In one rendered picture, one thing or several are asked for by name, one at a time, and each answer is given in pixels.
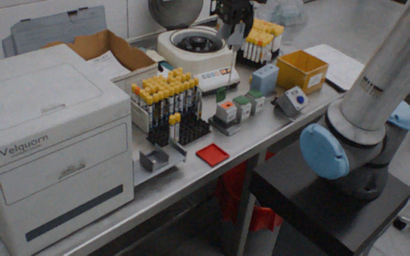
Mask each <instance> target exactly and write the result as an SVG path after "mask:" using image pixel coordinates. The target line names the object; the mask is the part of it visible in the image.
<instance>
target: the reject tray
mask: <svg viewBox="0 0 410 256"><path fill-rule="evenodd" d="M195 154H196V155H197V156H199V157H200V158H201V159H202V160H203V161H205V162H206V163H207V164H209V165H210V166H211V167H214V166H216V165H217V164H219V163H221V162H222V161H225V160H226V159H228V158H229V157H230V155H229V154H228V153H227V152H225V151H224V150H222V149H221V148H220V147H219V146H217V145H216V144H214V143H212V144H210V145H208V146H206V147H204V148H202V149H200V150H198V151H196V153H195Z"/></svg>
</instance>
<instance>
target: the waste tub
mask: <svg viewBox="0 0 410 256"><path fill-rule="evenodd" d="M329 65H330V63H328V62H326V61H324V60H322V59H320V58H318V57H316V56H314V55H312V54H310V53H308V52H306V51H304V50H302V49H299V50H296V51H293V52H290V53H288V54H285V55H282V56H280V57H277V61H276V65H275V66H276V67H278V68H279V70H278V74H277V79H276V82H275V83H276V85H278V86H280V87H281V88H283V89H285V90H286V91H288V90H290V89H292V88H294V87H296V86H299V87H300V88H301V90H302V91H303V92H304V94H305V95H309V94H310V93H313V92H315V91H317V90H319V89H321V88H323V85H324V81H325V77H326V75H327V71H328V68H329Z"/></svg>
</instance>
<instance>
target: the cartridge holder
mask: <svg viewBox="0 0 410 256"><path fill-rule="evenodd" d="M237 118H238V117H237V116H236V117H235V118H233V119H231V120H230V121H228V122H227V123H226V121H224V120H223V119H221V118H220V117H218V116H217V115H215V114H214V115H213V116H211V117H209V118H208V122H209V123H210V124H212V125H214V126H215V127H216V128H218V129H220V130H221V131H222V132H224V133H225V134H227V135H228V136H230V135H232V134H233V133H235V132H236V131H239V130H240V129H241V125H239V124H237Z"/></svg>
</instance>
